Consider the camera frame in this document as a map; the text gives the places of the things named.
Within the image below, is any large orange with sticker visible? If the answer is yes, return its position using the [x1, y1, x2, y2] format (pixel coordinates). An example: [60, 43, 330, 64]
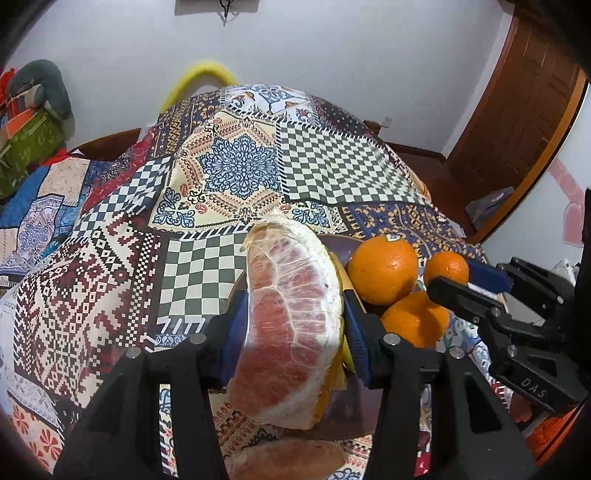
[346, 235, 419, 306]

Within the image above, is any patchwork patterned tablecloth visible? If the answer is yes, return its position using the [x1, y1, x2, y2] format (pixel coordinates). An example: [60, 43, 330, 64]
[1, 84, 484, 479]

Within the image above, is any dark purple plate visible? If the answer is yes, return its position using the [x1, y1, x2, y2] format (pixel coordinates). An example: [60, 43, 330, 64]
[228, 234, 386, 440]

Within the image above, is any green storage box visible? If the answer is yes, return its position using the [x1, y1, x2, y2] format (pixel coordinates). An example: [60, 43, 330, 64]
[1, 109, 65, 199]

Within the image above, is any small tangerine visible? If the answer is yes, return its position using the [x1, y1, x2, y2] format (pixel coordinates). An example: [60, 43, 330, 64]
[423, 251, 469, 286]

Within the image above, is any wooden door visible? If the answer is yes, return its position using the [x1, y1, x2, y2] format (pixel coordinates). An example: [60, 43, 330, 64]
[448, 8, 587, 243]

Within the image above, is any peeled pomelo segment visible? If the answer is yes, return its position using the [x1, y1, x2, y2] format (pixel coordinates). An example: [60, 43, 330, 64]
[224, 438, 346, 479]

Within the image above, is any pomelo piece with rind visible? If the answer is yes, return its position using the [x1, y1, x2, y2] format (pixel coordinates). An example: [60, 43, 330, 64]
[228, 212, 344, 430]

